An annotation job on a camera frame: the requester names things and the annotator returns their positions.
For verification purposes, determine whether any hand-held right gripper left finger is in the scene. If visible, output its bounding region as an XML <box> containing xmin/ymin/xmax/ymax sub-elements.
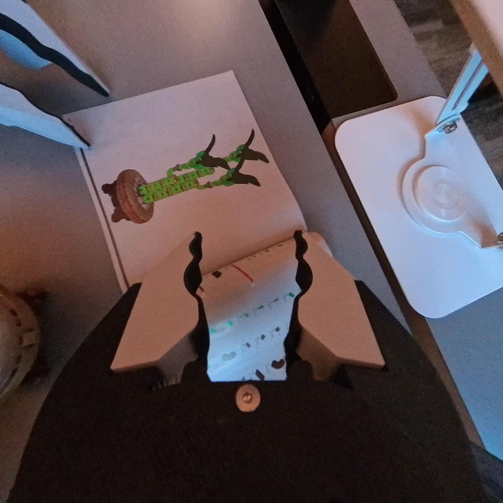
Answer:
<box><xmin>110</xmin><ymin>231</ymin><xmax>210</xmax><ymax>374</ymax></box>

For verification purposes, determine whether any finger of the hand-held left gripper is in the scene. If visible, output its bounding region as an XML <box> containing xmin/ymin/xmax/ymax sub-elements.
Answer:
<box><xmin>0</xmin><ymin>83</ymin><xmax>92</xmax><ymax>150</ymax></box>
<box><xmin>0</xmin><ymin>0</ymin><xmax>111</xmax><ymax>97</ymax></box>

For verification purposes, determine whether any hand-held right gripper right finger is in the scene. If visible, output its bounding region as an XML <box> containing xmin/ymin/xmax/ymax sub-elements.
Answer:
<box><xmin>284</xmin><ymin>230</ymin><xmax>386</xmax><ymax>382</ymax></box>

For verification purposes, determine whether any white instruction booklet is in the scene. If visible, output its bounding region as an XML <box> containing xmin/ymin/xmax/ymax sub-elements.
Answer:
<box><xmin>63</xmin><ymin>71</ymin><xmax>335</xmax><ymax>382</ymax></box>

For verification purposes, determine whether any green toy brick bamboo plant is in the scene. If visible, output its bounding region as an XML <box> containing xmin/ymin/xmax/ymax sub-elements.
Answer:
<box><xmin>0</xmin><ymin>285</ymin><xmax>48</xmax><ymax>402</ymax></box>

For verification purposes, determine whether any grey desk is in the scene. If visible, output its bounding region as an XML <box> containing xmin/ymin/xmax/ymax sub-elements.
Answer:
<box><xmin>0</xmin><ymin>0</ymin><xmax>411</xmax><ymax>503</ymax></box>
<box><xmin>326</xmin><ymin>0</ymin><xmax>503</xmax><ymax>460</ymax></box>

